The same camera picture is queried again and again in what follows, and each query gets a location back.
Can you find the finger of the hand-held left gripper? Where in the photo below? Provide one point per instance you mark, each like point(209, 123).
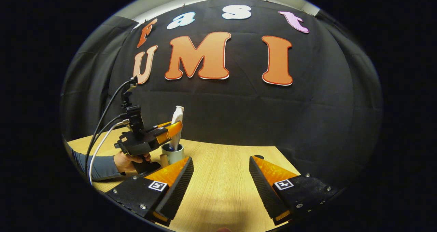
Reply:
point(170, 131)
point(164, 124)

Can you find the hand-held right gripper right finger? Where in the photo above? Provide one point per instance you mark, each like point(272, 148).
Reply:
point(264, 191)

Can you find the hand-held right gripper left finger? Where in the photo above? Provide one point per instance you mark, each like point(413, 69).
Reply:
point(177, 191)

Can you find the white toothpaste tube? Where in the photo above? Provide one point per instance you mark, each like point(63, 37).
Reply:
point(177, 116)

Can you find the wooden desktop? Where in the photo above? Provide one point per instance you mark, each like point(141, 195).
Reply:
point(222, 177)

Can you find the black backdrop cloth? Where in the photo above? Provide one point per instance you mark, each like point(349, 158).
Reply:
point(245, 116)

